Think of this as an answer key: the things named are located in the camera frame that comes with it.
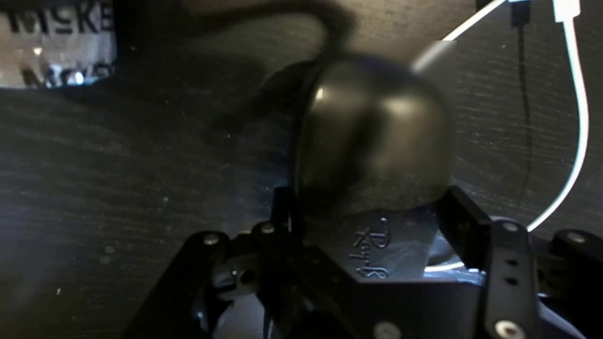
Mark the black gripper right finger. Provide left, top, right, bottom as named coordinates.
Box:
left=438, top=184, right=543, bottom=339

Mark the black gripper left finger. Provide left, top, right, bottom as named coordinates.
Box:
left=121, top=184, right=296, bottom=339

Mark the white printed box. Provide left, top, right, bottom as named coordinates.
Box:
left=0, top=0, right=119, bottom=90

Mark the white charger brick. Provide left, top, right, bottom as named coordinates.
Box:
left=551, top=0, right=583, bottom=24

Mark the white charger cable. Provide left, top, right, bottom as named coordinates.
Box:
left=411, top=0, right=592, bottom=233

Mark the thin black cable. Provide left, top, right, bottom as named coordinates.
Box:
left=507, top=0, right=536, bottom=209

